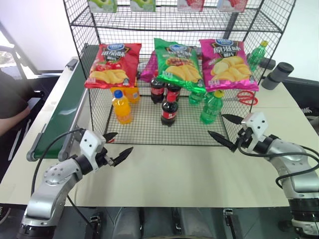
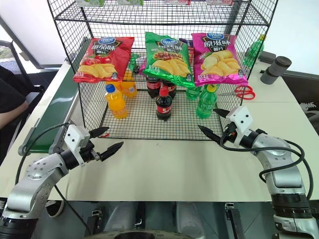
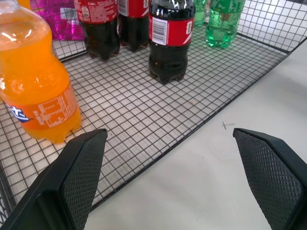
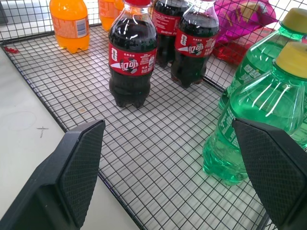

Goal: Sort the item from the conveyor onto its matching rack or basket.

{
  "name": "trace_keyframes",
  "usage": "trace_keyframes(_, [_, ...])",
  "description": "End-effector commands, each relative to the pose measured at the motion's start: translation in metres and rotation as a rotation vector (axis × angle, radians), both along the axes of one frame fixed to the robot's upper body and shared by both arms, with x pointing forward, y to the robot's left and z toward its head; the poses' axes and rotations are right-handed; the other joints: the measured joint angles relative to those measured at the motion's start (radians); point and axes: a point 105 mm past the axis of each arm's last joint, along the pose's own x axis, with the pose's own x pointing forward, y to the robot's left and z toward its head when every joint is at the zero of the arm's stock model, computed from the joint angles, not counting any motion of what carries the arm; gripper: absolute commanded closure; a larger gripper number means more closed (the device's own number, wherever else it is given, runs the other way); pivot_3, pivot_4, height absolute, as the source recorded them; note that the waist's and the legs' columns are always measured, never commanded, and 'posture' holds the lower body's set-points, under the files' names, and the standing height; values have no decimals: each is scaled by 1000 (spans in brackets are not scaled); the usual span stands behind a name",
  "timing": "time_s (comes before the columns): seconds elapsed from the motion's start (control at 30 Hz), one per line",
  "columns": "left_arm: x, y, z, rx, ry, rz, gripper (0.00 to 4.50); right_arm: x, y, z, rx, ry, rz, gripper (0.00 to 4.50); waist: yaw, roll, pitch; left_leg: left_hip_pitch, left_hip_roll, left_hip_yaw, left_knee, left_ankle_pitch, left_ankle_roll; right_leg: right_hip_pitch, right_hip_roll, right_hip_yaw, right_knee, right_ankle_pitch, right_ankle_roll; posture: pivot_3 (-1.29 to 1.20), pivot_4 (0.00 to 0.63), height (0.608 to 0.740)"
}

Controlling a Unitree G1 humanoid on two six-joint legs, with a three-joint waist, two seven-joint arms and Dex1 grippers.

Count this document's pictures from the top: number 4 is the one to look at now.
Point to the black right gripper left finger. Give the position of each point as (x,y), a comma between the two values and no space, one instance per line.
(69,175)

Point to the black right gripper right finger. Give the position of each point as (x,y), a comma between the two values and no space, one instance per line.
(273,172)

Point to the green soda bottle yellow cap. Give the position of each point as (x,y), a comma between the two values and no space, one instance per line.
(263,48)
(261,105)

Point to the red snack bag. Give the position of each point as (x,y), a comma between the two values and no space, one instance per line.
(230,51)

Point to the cola bottle with red label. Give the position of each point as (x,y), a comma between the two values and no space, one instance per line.
(195,45)
(165,26)
(132,60)

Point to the small red scrap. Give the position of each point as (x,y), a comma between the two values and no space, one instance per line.
(10,50)

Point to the orange soda bottle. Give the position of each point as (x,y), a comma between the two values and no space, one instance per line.
(109,12)
(70,24)

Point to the magenta snack bag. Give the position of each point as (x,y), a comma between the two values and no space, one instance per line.
(239,19)

